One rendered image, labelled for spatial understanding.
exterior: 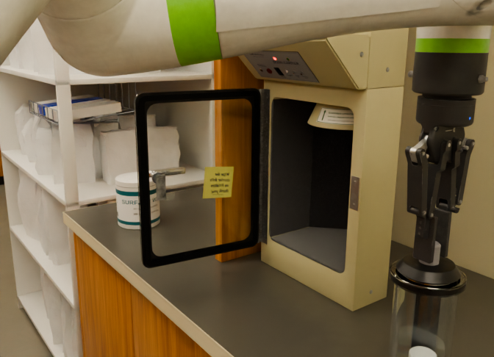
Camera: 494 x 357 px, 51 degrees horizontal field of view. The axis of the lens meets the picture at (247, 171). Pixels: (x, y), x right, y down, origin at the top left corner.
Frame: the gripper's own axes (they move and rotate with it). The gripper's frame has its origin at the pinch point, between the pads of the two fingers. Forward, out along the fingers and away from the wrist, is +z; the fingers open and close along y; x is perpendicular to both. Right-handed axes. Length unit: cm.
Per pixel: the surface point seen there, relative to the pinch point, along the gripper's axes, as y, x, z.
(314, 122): -14.7, -40.9, -10.0
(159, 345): 14, -63, 46
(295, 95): -13.1, -45.7, -15.5
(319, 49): -3.3, -28.6, -25.9
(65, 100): 9, -141, -7
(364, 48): -11.8, -25.3, -26.0
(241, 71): -10, -62, -20
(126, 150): -18, -153, 16
